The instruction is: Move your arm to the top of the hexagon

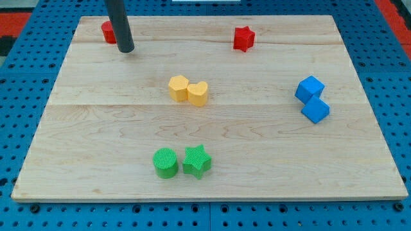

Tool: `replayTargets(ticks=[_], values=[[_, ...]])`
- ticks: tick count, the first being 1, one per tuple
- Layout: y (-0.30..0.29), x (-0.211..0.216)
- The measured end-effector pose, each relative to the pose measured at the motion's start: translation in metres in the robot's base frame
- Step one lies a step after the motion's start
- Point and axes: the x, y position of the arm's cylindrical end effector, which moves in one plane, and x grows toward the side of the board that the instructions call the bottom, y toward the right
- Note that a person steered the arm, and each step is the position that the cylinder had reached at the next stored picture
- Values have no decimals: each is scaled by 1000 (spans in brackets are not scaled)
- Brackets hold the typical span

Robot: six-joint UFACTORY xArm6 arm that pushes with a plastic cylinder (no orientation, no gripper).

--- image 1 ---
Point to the yellow hexagon block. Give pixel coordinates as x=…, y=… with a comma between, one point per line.
x=178, y=88

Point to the yellow heart block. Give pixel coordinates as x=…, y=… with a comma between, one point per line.
x=198, y=93

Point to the light wooden board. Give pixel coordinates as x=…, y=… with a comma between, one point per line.
x=109, y=112

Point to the green star block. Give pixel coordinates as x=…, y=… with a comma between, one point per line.
x=197, y=161

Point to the green cylinder block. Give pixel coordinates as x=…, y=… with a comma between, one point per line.
x=165, y=163

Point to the red star block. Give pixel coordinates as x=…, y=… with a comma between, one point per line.
x=243, y=38

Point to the blue cube block upper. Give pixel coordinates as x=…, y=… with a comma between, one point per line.
x=309, y=87

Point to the blue cube block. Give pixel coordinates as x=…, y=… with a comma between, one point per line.
x=309, y=87
x=315, y=109

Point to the blue cube block lower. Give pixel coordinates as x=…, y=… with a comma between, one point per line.
x=315, y=109

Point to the red block behind stick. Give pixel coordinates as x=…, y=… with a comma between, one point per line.
x=108, y=32

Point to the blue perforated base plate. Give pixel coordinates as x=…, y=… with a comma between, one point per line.
x=32, y=65

